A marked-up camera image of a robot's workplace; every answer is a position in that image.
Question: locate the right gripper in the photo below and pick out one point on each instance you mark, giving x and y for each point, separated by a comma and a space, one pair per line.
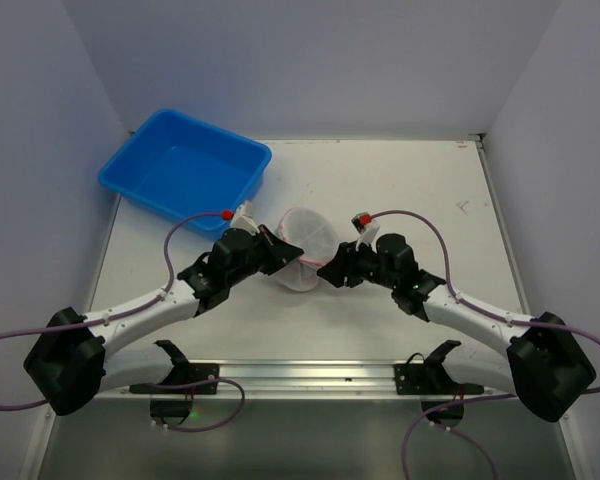
349, 265

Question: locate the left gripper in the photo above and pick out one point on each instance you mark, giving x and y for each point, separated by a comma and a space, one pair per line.
268, 251

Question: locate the white mesh laundry bag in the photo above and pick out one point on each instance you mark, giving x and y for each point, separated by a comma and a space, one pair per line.
315, 235

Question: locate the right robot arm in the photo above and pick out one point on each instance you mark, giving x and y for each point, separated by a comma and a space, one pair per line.
534, 359

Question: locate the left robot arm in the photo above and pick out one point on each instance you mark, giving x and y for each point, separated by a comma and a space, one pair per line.
68, 362

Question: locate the blue plastic bin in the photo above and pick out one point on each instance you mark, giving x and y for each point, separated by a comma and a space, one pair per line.
174, 166

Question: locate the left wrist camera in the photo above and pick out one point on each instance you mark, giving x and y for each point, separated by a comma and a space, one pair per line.
241, 219

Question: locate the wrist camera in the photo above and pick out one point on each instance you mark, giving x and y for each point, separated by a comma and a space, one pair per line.
367, 228
241, 219

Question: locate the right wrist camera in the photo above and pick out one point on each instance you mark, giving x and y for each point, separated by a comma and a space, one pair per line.
367, 228

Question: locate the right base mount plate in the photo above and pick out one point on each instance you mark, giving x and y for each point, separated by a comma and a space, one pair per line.
410, 376

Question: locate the base mount plate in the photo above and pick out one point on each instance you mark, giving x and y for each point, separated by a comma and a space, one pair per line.
180, 375
410, 376

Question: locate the aluminium rail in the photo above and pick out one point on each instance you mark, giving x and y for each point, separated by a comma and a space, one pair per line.
349, 379

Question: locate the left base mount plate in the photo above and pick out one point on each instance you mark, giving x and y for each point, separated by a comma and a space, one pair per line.
180, 375

